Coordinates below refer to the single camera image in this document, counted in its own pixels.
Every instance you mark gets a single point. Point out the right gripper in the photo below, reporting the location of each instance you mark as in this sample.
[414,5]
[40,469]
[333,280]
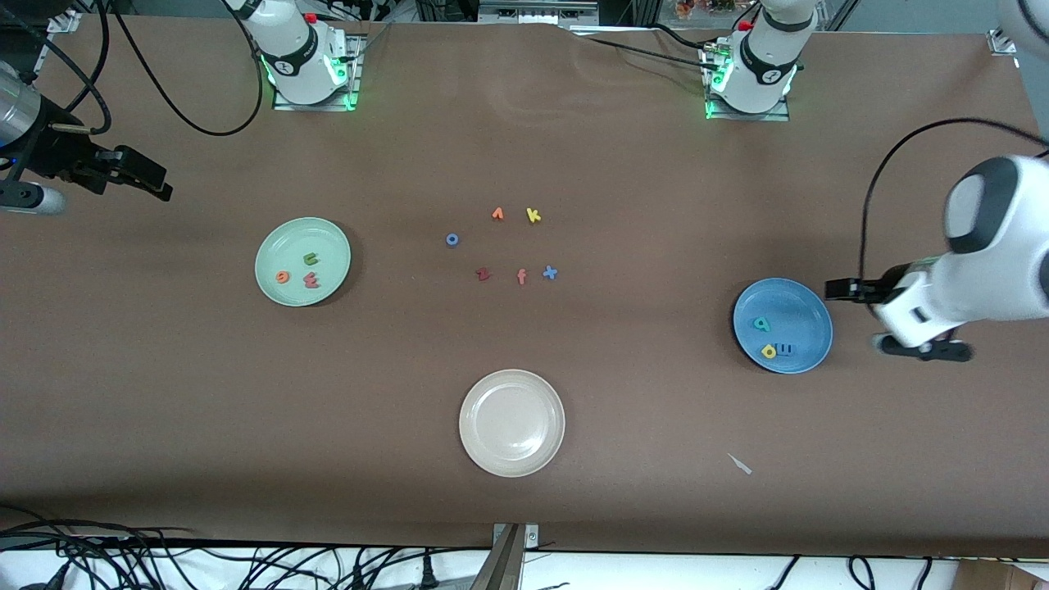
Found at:
[59,158]

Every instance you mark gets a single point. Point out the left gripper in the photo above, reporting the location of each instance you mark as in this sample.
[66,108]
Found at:
[862,289]

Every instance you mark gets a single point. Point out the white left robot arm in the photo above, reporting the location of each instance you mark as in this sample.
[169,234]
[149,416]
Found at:
[1008,279]

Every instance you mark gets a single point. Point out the blue plate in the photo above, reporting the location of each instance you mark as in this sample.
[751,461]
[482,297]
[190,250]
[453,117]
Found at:
[799,315]

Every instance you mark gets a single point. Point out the aluminium corner extrusion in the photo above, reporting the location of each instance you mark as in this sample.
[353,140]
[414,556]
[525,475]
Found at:
[61,16]
[1000,41]

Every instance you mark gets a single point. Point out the pale green plate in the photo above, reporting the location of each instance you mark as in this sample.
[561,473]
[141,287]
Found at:
[303,246]

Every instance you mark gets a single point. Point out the small white paper scrap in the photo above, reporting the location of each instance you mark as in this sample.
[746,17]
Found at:
[740,464]

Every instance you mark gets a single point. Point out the cardboard box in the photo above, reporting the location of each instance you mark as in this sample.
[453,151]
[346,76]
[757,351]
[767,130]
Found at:
[1000,576]

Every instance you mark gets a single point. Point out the beige plate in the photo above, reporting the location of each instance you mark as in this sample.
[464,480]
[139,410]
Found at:
[512,423]

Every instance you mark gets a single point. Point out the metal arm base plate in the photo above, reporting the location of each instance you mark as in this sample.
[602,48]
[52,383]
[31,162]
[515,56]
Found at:
[778,116]
[315,105]

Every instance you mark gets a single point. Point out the aluminium frame profile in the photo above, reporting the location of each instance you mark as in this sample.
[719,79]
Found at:
[501,565]

